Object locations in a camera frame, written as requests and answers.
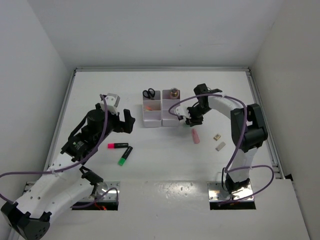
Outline purple cable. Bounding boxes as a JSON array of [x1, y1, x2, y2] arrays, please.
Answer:
[[0, 94, 120, 209], [168, 94, 275, 205]]

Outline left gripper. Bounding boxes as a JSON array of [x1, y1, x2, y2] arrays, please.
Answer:
[[94, 107, 134, 145]]

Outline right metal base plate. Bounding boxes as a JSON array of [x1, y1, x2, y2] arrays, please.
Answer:
[[207, 181, 254, 203]]

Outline white organizer box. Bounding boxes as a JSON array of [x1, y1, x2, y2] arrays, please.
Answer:
[[142, 90, 162, 128], [161, 89, 181, 127]]

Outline brown tape roll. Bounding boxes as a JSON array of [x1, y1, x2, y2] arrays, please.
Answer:
[[169, 87, 180, 100]]

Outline white right organizer box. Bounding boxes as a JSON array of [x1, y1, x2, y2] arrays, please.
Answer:
[[161, 89, 181, 127]]

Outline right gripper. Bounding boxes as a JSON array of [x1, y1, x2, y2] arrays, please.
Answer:
[[184, 103, 212, 127]]

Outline pink stapler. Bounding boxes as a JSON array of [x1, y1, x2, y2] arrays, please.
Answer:
[[191, 128, 200, 144]]

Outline beige eraser block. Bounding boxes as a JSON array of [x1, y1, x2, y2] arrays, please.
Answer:
[[215, 141, 226, 152]]

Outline pink black highlighter marker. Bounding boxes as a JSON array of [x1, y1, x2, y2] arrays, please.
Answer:
[[107, 142, 129, 149]]

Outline green black highlighter marker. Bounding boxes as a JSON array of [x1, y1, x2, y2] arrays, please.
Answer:
[[118, 146, 133, 166]]

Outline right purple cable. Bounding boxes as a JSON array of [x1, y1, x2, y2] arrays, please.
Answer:
[[168, 94, 275, 205]]

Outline aluminium table frame rail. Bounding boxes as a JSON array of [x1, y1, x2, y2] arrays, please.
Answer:
[[7, 65, 287, 240]]

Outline black handled scissors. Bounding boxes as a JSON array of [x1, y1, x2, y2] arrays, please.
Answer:
[[142, 88, 156, 100]]

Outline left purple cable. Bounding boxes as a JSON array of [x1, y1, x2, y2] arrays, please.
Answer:
[[0, 94, 120, 209]]

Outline white left organizer box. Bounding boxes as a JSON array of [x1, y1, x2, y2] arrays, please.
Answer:
[[142, 90, 162, 128]]

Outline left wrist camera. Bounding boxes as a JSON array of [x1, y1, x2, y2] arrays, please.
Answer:
[[100, 93, 121, 116]]

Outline metal base plate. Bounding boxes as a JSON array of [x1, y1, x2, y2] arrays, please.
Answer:
[[207, 181, 254, 203], [88, 181, 121, 202]]

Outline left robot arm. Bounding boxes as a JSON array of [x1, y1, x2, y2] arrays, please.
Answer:
[[1, 107, 136, 240]]

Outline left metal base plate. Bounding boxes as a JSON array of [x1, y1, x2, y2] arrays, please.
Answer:
[[88, 181, 121, 202]]

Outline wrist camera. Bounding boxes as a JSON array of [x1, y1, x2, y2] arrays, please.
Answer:
[[174, 105, 190, 121], [100, 93, 121, 116]]

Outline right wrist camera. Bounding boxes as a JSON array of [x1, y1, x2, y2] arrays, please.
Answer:
[[174, 105, 190, 121]]

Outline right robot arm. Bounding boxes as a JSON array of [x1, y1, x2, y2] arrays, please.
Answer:
[[186, 83, 268, 193]]

